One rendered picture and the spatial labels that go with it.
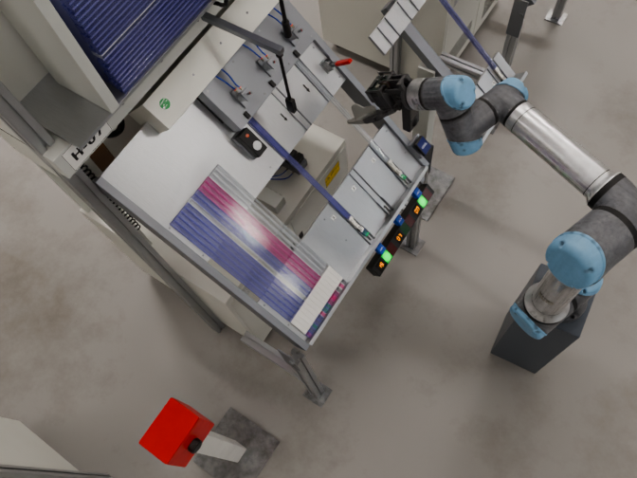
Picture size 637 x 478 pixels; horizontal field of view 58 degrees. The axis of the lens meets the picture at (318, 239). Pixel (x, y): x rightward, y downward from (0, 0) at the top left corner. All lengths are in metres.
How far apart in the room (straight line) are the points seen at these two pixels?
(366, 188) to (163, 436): 0.88
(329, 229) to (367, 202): 0.15
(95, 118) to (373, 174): 0.83
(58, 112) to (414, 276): 1.61
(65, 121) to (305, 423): 1.49
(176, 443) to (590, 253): 1.08
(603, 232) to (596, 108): 1.76
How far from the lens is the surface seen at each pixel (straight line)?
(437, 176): 2.66
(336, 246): 1.66
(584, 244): 1.28
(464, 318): 2.42
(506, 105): 1.44
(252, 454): 2.35
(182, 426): 1.61
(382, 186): 1.75
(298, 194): 1.93
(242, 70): 1.50
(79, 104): 1.31
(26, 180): 3.18
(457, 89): 1.33
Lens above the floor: 2.30
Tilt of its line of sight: 65 degrees down
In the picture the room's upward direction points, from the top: 14 degrees counter-clockwise
